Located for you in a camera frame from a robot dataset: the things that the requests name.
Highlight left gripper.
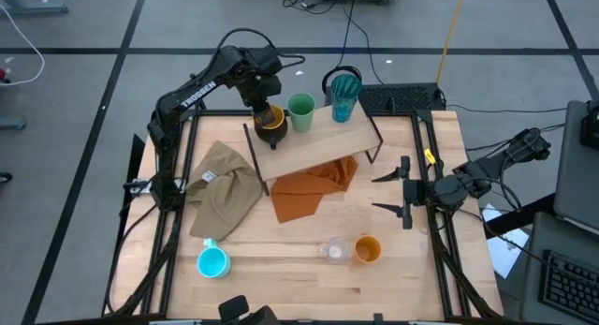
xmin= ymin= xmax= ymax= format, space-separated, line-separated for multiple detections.
xmin=235 ymin=73 xmax=285 ymax=130

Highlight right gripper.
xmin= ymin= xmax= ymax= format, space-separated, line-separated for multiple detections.
xmin=371 ymin=155 xmax=441 ymax=231

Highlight black mug orange inside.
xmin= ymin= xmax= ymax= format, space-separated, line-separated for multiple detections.
xmin=253 ymin=104 xmax=290 ymax=151

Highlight green ribbed plastic cup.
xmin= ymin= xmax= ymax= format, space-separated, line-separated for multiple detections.
xmin=285 ymin=91 xmax=317 ymax=134

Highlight orange plastic cup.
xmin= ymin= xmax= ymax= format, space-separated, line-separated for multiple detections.
xmin=353 ymin=234 xmax=384 ymax=265

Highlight clear glass footed mug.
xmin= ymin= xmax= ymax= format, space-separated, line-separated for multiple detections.
xmin=316 ymin=235 xmax=354 ymax=266

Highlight blue faceted plastic tumbler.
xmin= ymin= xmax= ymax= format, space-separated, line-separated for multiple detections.
xmin=329 ymin=72 xmax=364 ymax=125

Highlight cyan mug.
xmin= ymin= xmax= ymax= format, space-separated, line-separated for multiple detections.
xmin=196 ymin=237 xmax=232 ymax=280

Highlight black headphones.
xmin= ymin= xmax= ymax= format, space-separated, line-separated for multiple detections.
xmin=321 ymin=65 xmax=364 ymax=97

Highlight khaki cloth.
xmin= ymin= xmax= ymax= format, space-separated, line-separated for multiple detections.
xmin=185 ymin=139 xmax=265 ymax=243

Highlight orange cloth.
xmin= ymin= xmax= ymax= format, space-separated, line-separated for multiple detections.
xmin=270 ymin=155 xmax=361 ymax=225

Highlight black keyboard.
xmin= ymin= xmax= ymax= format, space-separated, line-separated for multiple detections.
xmin=325 ymin=81 xmax=446 ymax=114
xmin=537 ymin=248 xmax=599 ymax=324

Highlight white paper sheet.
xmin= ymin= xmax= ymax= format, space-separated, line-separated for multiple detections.
xmin=480 ymin=201 xmax=531 ymax=280

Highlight grey desk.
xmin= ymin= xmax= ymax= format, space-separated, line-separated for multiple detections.
xmin=518 ymin=210 xmax=599 ymax=325

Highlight black boxy device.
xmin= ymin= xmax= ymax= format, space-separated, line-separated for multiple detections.
xmin=218 ymin=294 xmax=282 ymax=325

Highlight small black device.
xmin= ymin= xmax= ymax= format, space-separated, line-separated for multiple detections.
xmin=578 ymin=101 xmax=599 ymax=152

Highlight wooden shelf black frame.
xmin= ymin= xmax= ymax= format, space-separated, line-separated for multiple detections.
xmin=241 ymin=97 xmax=386 ymax=197

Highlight black aluminium table frame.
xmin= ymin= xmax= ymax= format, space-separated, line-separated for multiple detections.
xmin=100 ymin=93 xmax=505 ymax=325

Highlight black cable bundle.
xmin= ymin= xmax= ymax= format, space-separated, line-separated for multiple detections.
xmin=282 ymin=0 xmax=390 ymax=86

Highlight yellow cable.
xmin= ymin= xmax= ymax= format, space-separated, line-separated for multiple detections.
xmin=434 ymin=0 xmax=470 ymax=88

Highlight white cable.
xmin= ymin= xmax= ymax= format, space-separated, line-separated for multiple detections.
xmin=0 ymin=0 xmax=47 ymax=88

